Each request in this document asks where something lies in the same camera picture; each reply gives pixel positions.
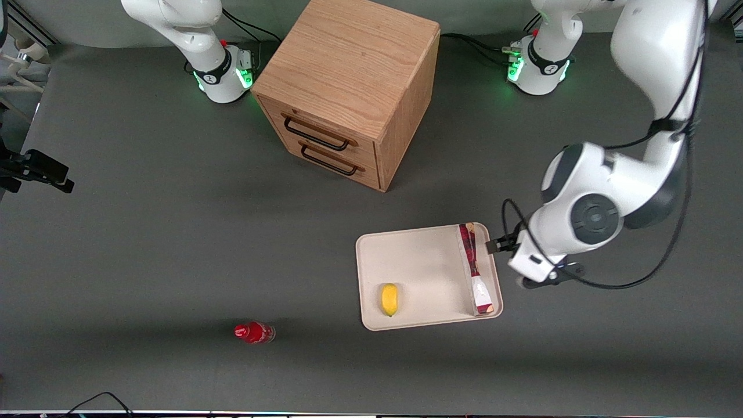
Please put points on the wooden two-drawer cabinet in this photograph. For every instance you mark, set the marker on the wooden two-drawer cabinet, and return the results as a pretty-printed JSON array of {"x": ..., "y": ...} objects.
[{"x": 348, "y": 64}]

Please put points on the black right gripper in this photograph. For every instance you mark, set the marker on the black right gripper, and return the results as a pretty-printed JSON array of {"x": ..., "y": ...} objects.
[{"x": 30, "y": 164}]

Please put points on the large-front wooden drawer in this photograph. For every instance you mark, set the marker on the large-front wooden drawer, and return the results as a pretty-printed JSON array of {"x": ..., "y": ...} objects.
[{"x": 348, "y": 152}]

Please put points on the yellow lemon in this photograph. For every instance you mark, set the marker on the yellow lemon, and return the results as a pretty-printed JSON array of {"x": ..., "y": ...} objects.
[{"x": 389, "y": 299}]

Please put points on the red plastic bottle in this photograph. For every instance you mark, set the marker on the red plastic bottle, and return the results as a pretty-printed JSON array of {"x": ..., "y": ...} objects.
[{"x": 253, "y": 332}]

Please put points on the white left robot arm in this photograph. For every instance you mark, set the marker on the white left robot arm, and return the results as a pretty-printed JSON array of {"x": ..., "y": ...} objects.
[{"x": 656, "y": 46}]

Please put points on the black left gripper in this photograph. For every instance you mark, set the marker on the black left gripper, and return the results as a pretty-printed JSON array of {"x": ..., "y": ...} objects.
[{"x": 506, "y": 244}]

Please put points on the red cookie box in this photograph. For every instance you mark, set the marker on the red cookie box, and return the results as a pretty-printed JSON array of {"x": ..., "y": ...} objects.
[{"x": 477, "y": 273}]

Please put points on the beige plastic tray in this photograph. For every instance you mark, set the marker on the beige plastic tray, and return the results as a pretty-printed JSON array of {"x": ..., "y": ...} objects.
[{"x": 424, "y": 273}]

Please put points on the aluminium frame with white brackets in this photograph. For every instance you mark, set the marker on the aluminium frame with white brackets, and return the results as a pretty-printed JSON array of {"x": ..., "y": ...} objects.
[{"x": 26, "y": 55}]

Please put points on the small-front wooden drawer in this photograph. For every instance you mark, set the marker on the small-front wooden drawer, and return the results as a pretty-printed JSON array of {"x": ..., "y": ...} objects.
[{"x": 371, "y": 177}]

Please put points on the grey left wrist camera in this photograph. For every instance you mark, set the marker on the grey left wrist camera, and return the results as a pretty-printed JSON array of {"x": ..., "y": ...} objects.
[{"x": 534, "y": 268}]

